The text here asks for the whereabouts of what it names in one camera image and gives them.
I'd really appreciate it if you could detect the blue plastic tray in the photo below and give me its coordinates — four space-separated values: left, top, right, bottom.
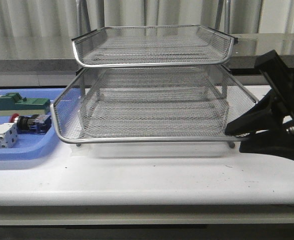
0 88 63 161

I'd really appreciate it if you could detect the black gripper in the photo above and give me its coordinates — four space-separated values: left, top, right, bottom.
225 50 294 161

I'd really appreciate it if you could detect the white circuit breaker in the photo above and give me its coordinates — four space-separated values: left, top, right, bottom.
0 123 18 149

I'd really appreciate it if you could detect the grey metal rack frame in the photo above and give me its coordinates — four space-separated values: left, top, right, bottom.
75 0 236 149

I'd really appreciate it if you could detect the red emergency push button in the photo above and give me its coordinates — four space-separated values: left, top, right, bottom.
9 113 52 135

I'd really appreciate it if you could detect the green electrical module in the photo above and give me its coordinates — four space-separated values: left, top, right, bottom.
0 92 51 117

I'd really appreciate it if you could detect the grey stone counter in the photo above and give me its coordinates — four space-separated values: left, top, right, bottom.
0 33 294 75

